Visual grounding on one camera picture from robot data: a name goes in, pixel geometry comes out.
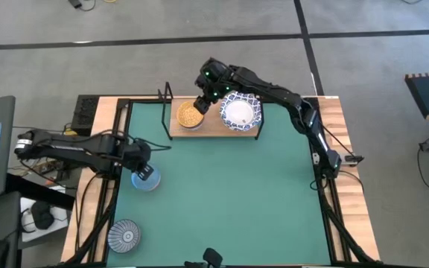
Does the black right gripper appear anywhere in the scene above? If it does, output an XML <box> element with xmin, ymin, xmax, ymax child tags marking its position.
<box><xmin>193</xmin><ymin>57</ymin><xmax>238</xmax><ymax>115</ymax></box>

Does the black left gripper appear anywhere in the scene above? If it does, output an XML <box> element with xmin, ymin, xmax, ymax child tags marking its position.
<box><xmin>123</xmin><ymin>141</ymin><xmax>155</xmax><ymax>182</ymax></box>

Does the orange bowl with blue inside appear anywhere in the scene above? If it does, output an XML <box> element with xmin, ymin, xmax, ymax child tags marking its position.
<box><xmin>130</xmin><ymin>163</ymin><xmax>162</xmax><ymax>193</ymax></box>

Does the dark blue bowl yellow inside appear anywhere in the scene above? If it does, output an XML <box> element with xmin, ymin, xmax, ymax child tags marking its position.
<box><xmin>176</xmin><ymin>101</ymin><xmax>205</xmax><ymax>130</ymax></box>

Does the wide blue and white bowl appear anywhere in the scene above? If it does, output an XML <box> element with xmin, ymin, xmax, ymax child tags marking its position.
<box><xmin>219</xmin><ymin>91</ymin><xmax>263</xmax><ymax>132</ymax></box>

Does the white bowl grey leaf pattern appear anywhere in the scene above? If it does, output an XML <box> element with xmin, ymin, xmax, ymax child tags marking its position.
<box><xmin>107</xmin><ymin>218</ymin><xmax>142</xmax><ymax>254</ymax></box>

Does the green table mat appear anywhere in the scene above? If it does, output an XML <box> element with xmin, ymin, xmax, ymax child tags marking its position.
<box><xmin>106</xmin><ymin>102</ymin><xmax>331</xmax><ymax>267</ymax></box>

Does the black power strip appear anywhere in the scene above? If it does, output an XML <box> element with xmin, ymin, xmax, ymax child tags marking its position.
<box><xmin>71</xmin><ymin>95</ymin><xmax>101</xmax><ymax>136</ymax></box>

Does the white paper sheet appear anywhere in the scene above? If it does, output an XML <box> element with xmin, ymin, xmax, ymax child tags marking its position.
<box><xmin>19</xmin><ymin>196</ymin><xmax>70</xmax><ymax>243</ymax></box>

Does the wooden shelf black metal frame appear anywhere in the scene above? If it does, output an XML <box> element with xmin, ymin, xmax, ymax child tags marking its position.
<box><xmin>157</xmin><ymin>81</ymin><xmax>266</xmax><ymax>141</ymax></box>

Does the black table-level camera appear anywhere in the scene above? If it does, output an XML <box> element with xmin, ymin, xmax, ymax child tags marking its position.
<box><xmin>184</xmin><ymin>247</ymin><xmax>225</xmax><ymax>268</ymax></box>

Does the black cable plug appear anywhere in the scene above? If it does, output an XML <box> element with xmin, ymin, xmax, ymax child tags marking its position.
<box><xmin>343</xmin><ymin>153</ymin><xmax>365</xmax><ymax>165</ymax></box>

